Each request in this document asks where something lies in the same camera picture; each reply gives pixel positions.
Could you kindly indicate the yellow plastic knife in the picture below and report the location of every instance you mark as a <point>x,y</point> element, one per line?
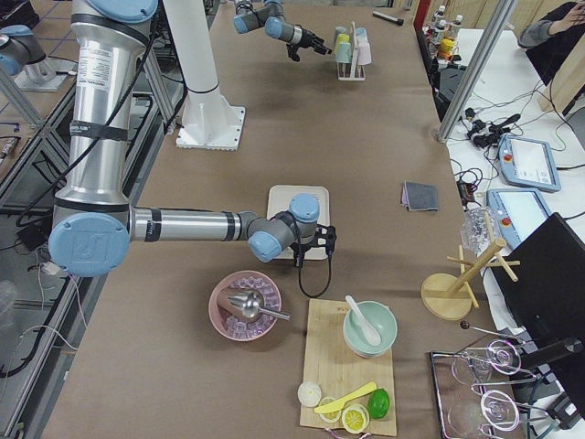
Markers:
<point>339,404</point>

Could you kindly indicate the pink ice bowl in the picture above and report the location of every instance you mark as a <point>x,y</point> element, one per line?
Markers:
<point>234,327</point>

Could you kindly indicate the white wire cup rack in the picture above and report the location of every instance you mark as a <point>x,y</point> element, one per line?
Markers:
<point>351,71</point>

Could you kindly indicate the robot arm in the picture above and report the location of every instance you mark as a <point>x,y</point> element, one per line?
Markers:
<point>272,19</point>
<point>93,221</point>

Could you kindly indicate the white ceramic spoon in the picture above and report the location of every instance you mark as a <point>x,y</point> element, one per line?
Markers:
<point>370,333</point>

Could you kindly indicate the wooden mug tree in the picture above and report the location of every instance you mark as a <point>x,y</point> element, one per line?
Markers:
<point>451,297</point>

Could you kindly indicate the black glass rack tray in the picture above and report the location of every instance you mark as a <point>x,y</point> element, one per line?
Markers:
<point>447,391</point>

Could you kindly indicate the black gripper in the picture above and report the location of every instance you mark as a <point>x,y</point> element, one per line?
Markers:
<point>304,38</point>
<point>318,233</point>

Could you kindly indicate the cream white cup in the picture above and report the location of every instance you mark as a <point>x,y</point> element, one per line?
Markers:
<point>362,40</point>

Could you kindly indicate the cream rabbit print tray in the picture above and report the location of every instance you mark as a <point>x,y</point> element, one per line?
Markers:
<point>306,202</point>

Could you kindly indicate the clear plastic cup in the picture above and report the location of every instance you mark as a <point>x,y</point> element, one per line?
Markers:
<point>479,229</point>

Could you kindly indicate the lemon slice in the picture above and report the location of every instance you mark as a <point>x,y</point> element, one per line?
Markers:
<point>355,418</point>

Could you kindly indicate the person in dark clothes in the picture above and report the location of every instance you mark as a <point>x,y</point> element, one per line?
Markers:
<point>549,41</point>

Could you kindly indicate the blue teach pendant lower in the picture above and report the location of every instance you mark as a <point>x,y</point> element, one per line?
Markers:
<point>518,212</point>

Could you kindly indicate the black monitor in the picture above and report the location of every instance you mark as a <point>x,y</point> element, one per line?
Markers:
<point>548,297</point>

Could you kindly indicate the yellow cup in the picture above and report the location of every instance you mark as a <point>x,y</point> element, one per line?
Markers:
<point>341,38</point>

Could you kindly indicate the green lime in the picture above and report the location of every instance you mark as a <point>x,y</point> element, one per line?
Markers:
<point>378,404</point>

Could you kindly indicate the steel ice scoop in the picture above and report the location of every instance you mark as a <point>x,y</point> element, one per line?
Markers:
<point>249,304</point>

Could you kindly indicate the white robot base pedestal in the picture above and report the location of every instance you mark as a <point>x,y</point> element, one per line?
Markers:
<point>208,120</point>

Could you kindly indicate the pink cup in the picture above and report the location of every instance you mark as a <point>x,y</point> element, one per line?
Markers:
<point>364,56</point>

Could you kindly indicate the black marker pen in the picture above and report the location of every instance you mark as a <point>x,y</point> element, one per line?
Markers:
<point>391,19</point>

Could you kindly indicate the wine glass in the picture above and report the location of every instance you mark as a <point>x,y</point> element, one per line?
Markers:
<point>489,415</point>
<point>475,365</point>

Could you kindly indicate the green cup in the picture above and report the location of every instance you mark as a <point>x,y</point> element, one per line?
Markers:
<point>343,53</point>

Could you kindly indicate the folded grey cloth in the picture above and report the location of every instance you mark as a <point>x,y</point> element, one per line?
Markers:
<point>419,197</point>

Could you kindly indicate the blue teach pendant upper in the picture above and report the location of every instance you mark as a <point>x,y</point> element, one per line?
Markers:
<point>527,162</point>

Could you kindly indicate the wooden cutting board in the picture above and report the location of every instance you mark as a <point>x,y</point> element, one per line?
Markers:
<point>331,364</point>

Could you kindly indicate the aluminium frame post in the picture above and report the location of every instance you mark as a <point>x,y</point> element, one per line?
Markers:
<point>475,67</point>

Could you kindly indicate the blue teach pendant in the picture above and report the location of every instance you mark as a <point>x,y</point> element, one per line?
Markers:
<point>527,162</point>
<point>518,212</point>

